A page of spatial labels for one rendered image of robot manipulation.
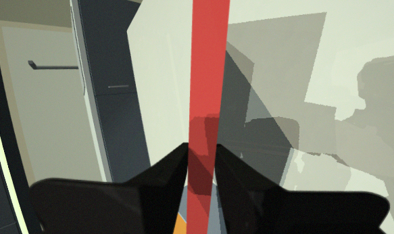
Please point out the dark grey storage box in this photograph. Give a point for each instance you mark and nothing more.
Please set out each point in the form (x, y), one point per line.
(216, 220)

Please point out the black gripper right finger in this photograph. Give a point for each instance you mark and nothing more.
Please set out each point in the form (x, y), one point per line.
(253, 204)

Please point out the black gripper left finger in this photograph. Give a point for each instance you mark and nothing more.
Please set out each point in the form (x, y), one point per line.
(146, 204)

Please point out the red lid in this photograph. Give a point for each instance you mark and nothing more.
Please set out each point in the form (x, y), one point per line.
(208, 45)

